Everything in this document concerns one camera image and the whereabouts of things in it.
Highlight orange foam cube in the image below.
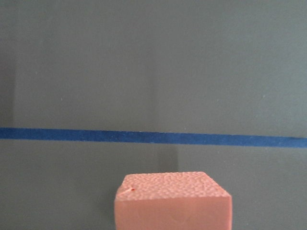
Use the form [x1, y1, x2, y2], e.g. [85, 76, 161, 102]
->
[114, 172, 233, 230]

